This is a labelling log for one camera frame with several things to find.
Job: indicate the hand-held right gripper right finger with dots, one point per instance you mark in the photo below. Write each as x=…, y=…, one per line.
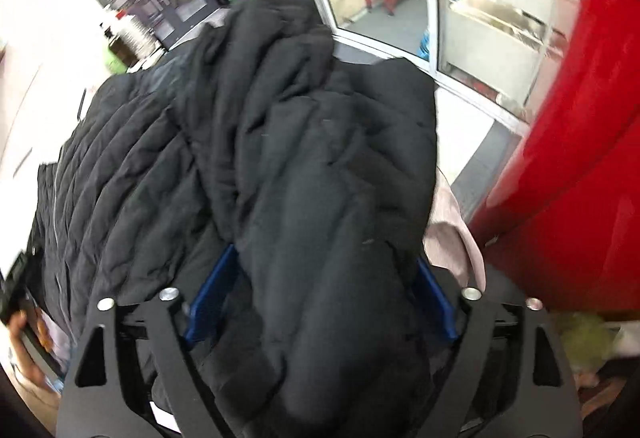
x=440, y=308

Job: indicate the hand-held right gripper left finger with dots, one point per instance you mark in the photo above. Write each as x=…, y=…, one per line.
x=212, y=298

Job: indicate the black quilted jacket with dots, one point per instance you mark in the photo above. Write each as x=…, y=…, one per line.
x=300, y=168

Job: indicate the person's left hand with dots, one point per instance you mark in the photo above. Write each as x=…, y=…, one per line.
x=27, y=333

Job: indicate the pale pink sheet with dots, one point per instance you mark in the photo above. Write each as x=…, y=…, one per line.
x=455, y=238

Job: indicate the yellow green cloth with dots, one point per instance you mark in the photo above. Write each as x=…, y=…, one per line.
x=585, y=338

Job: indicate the large red smooth object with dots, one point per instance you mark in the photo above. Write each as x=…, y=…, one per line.
x=575, y=118

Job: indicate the white framed glass door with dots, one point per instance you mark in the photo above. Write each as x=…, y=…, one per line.
x=380, y=38

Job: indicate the white shelf cart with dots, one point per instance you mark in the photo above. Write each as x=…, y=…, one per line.
x=500, y=8

